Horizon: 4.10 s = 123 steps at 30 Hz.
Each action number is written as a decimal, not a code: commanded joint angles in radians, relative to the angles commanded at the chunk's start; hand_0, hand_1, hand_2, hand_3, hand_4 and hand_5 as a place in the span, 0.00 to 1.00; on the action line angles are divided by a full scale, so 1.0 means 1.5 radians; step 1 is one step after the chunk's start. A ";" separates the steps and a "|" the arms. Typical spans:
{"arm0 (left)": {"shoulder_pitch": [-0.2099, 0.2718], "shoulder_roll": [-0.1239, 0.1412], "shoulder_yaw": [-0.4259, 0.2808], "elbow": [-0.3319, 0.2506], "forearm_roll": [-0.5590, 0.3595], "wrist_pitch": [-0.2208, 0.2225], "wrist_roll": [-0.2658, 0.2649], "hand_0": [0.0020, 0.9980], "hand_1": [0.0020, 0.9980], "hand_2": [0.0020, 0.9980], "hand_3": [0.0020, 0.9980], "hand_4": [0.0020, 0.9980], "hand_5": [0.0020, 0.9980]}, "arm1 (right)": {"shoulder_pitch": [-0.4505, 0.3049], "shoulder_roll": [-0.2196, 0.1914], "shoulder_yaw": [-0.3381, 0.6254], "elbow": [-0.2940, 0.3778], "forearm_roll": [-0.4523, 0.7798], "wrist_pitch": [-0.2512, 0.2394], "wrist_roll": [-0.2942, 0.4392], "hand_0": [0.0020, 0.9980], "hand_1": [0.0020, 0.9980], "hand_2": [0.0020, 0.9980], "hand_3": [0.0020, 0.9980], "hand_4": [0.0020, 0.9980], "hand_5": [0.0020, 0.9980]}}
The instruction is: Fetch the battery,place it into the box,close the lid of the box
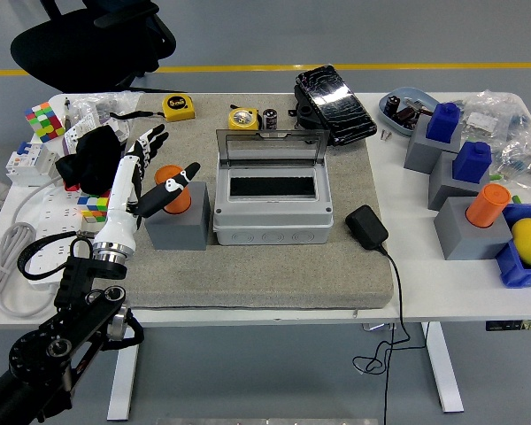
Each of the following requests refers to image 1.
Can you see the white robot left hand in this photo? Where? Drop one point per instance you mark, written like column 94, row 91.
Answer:
column 119, row 208

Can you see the grey box with clear lid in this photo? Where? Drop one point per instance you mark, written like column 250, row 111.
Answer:
column 270, row 226

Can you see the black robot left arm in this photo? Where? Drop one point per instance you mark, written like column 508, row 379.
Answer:
column 71, row 283

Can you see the stickerless colourful puzzle cube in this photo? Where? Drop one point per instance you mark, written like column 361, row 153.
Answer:
column 95, row 208

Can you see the black cloth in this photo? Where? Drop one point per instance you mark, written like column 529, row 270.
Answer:
column 90, row 161

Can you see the white power strip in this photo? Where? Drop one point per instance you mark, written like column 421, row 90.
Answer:
column 55, row 221

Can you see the grey block with round hole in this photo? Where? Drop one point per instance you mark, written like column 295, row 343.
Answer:
column 181, row 230

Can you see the white printed packet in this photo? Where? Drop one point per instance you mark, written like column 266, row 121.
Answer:
column 82, row 126

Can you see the white circuit breaker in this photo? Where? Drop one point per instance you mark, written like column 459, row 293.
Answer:
column 28, row 164

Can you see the black table control panel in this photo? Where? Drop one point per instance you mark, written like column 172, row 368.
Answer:
column 504, row 326

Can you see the clear plastic bag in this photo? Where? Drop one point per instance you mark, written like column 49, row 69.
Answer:
column 106, row 104

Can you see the white table leg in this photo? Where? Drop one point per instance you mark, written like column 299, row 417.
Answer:
column 442, row 367
column 124, row 372

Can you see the silver pen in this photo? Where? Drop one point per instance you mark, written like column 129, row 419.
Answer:
column 66, row 113

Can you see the white-edged colourful puzzle cube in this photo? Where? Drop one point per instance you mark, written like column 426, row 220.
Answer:
column 44, row 121

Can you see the square yellow tape measure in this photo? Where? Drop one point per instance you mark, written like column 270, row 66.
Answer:
column 178, row 108

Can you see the round yellow tape measure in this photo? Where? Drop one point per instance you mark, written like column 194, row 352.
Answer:
column 242, row 118

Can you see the blue plastic bin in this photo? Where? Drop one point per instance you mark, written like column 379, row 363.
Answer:
column 513, row 270

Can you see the grey-brown mat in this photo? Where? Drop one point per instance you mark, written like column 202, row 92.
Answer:
column 270, row 274

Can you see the black office chair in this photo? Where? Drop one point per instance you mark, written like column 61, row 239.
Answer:
column 84, row 44

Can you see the black cylindrical capacitor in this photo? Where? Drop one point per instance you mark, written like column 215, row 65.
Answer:
column 392, row 102
column 270, row 118

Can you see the grey holder block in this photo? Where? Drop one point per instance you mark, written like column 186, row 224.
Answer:
column 442, row 186
column 464, row 241
column 420, row 152

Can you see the black glossy flat case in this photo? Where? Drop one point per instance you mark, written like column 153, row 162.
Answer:
column 336, row 106

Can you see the black power adapter plug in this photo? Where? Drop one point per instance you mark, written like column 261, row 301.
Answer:
column 366, row 226

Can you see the clear bag of small parts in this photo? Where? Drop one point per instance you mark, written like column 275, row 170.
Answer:
column 491, row 115
column 526, row 159

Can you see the blue plastic block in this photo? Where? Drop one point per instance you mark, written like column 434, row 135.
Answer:
column 471, row 161
column 443, row 121

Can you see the blue-grey oval dish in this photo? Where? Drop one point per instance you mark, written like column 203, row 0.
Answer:
column 391, row 120

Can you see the brown cylindrical capacitor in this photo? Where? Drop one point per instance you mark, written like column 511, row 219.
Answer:
column 405, row 117

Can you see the black plastic bracket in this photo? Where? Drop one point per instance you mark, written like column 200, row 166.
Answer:
column 305, row 116

